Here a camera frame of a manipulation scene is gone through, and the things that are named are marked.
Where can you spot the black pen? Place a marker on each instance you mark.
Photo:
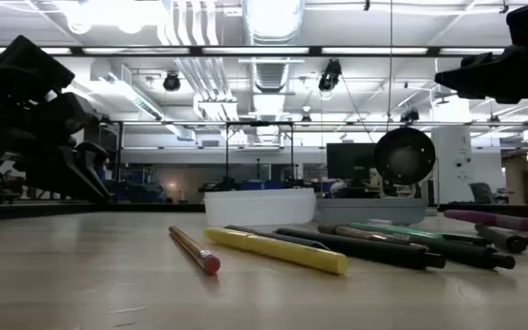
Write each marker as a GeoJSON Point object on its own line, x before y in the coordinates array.
{"type": "Point", "coordinates": [470, 256]}
{"type": "Point", "coordinates": [502, 237]}

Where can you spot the silver ventilation duct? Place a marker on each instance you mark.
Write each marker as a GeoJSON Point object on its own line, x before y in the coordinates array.
{"type": "Point", "coordinates": [273, 23]}

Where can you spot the clear plastic supply box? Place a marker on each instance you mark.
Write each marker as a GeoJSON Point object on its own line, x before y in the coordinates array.
{"type": "Point", "coordinates": [259, 208]}

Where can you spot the smoky grey box lid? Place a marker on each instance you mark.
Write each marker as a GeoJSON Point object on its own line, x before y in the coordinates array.
{"type": "Point", "coordinates": [369, 211]}

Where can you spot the grey office chair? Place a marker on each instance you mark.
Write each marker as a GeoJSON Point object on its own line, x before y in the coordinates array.
{"type": "Point", "coordinates": [481, 192]}

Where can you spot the thick black marker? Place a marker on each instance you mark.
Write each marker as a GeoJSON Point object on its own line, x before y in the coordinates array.
{"type": "Point", "coordinates": [374, 251]}

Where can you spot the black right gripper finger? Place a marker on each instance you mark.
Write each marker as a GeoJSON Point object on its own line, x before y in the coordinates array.
{"type": "Point", "coordinates": [502, 58]}
{"type": "Point", "coordinates": [479, 82]}

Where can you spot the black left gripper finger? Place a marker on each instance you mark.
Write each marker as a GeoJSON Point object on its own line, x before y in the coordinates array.
{"type": "Point", "coordinates": [96, 158]}
{"type": "Point", "coordinates": [78, 176]}

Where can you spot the orange pencil with pink eraser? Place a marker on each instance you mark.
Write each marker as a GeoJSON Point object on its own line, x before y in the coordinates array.
{"type": "Point", "coordinates": [195, 249]}

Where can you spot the black overhead light bar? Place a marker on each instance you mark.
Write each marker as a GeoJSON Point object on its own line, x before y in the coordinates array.
{"type": "Point", "coordinates": [195, 51]}

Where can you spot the yellow highlighter pen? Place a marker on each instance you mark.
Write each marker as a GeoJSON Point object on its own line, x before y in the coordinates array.
{"type": "Point", "coordinates": [282, 249]}

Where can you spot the black monitor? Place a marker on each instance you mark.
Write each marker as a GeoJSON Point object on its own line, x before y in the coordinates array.
{"type": "Point", "coordinates": [351, 160]}

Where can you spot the cylindrical spot lamp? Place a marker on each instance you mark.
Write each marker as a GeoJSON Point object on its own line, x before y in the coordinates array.
{"type": "Point", "coordinates": [403, 156]}

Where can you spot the thin dark grey pen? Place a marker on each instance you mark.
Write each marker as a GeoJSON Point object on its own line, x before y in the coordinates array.
{"type": "Point", "coordinates": [273, 235]}

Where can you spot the green pen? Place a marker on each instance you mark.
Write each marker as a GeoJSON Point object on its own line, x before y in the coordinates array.
{"type": "Point", "coordinates": [392, 229]}

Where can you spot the black ceiling spotlight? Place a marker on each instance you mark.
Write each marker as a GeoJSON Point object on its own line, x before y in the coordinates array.
{"type": "Point", "coordinates": [171, 82]}
{"type": "Point", "coordinates": [329, 78]}

